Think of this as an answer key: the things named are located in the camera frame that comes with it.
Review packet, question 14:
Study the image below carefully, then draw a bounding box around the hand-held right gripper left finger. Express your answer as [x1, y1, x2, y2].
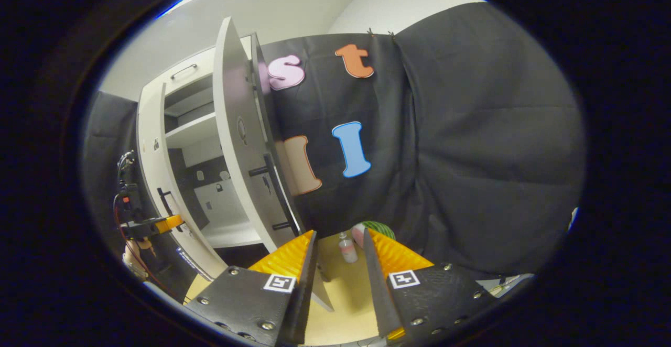
[183, 230, 318, 346]

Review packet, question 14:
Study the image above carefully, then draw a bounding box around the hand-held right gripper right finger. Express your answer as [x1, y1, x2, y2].
[362, 227, 499, 343]

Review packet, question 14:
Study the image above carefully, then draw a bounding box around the grey cabinet door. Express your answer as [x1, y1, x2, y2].
[212, 17, 336, 313]
[136, 82, 227, 280]

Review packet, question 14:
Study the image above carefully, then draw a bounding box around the black door handle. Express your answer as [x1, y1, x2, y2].
[156, 187, 181, 232]
[249, 153, 302, 231]

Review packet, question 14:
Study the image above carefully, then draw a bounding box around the grey double-door shoe cabinet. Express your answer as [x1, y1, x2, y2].
[136, 17, 336, 313]

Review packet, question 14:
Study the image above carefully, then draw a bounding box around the grey cabinet inner shelf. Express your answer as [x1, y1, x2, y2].
[165, 112, 218, 149]

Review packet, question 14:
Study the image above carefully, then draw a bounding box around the grey cabinet drawer front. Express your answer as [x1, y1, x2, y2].
[152, 47, 218, 96]

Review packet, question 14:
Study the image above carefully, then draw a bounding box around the black backdrop cloth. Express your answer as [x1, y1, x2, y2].
[259, 2, 587, 277]
[81, 91, 139, 243]

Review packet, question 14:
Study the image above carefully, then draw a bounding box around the small clear plastic bottle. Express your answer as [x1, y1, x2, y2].
[338, 231, 359, 264]

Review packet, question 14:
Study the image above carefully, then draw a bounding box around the watermelon slice toy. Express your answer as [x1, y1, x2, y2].
[351, 221, 397, 251]

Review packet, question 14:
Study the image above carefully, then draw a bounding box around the thin red cable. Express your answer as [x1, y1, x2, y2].
[112, 195, 184, 303]

